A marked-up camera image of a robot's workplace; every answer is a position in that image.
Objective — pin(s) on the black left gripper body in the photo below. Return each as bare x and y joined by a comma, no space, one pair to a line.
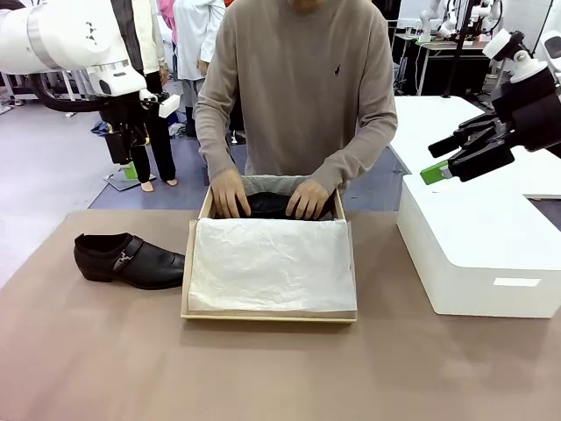
125,118

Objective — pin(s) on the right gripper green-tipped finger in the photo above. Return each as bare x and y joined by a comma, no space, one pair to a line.
477,164
464,136

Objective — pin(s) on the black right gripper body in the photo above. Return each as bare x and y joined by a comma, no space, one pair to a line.
532,114

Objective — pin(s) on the black leather buckle shoe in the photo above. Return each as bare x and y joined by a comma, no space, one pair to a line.
131,263
268,205

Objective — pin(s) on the white tissue wrapping paper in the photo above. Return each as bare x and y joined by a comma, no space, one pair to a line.
271,263

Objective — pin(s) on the person's left forearm beige sleeve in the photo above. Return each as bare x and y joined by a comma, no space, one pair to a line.
357,149

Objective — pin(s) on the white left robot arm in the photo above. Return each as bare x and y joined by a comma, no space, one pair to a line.
57,39

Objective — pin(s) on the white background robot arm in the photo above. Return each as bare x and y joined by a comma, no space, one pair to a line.
431,22

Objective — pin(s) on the person's right forearm beige sleeve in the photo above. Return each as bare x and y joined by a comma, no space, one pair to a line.
215,140

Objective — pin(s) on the brown cardboard shoe box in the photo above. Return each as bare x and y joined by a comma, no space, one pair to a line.
193,302

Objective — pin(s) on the person's right hand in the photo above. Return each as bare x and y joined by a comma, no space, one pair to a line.
229,195

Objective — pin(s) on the person's left hand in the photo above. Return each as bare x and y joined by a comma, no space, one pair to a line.
309,199

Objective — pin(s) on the pile of clothes on floor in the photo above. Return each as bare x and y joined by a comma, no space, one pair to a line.
100,128

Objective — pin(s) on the mannequin in white jacket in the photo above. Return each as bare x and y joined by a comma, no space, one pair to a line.
151,57

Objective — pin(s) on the black tripod pole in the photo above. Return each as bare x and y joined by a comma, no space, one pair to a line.
456,57

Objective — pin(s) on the brown-top workbench with robots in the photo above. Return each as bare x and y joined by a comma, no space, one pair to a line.
438,50

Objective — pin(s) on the white hanging curtain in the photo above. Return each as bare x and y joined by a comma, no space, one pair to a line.
548,22

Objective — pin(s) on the mannequin in white shirt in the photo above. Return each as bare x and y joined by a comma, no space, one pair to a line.
193,44

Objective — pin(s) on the pink hanging garment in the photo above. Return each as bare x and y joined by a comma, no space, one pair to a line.
167,17

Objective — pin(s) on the person in beige sweater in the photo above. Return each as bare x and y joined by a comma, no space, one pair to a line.
302,79

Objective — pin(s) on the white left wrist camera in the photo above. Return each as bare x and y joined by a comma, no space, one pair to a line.
163,104

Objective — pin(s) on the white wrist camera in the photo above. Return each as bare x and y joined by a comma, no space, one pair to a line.
510,52
163,104

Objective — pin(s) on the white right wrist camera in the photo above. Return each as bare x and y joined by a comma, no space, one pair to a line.
510,52

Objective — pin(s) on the grey metal-frame workbench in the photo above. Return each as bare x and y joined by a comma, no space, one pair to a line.
17,87

